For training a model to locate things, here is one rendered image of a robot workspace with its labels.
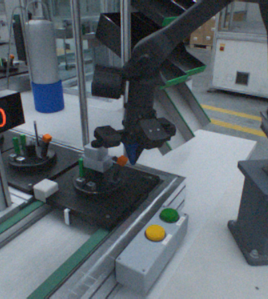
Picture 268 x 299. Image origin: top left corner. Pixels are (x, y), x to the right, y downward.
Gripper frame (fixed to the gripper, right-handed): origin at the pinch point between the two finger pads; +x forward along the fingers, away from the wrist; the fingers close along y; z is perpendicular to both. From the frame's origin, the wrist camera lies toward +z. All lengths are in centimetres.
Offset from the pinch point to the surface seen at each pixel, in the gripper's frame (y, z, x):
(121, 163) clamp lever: -1.8, -2.3, 4.2
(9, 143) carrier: -19, -47, 19
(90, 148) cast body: -6.7, -9.4, 2.9
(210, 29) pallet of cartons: 602, -597, 74
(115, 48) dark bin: 10.0, -30.9, -15.9
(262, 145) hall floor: 239, -117, 105
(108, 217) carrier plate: -8.2, 5.1, 13.1
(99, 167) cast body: -5.3, -6.7, 7.2
